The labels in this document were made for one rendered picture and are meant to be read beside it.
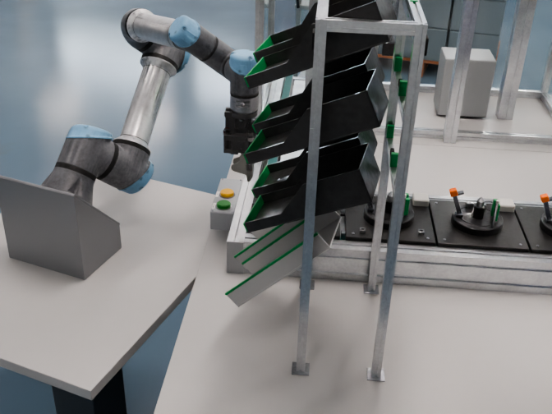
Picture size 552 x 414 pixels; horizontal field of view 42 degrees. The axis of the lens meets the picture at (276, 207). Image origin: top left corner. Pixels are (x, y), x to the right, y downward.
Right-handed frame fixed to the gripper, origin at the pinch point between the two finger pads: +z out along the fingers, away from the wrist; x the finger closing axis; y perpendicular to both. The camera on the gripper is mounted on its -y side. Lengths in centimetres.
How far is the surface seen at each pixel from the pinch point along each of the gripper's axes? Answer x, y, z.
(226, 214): 2.4, 6.8, 11.3
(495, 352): 42, -63, 21
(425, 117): -102, -61, 21
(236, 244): 17.3, 2.0, 11.3
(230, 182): -15.8, 8.1, 10.7
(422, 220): 1.0, -48.5, 9.7
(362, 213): -0.8, -31.8, 9.7
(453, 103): -77, -66, 4
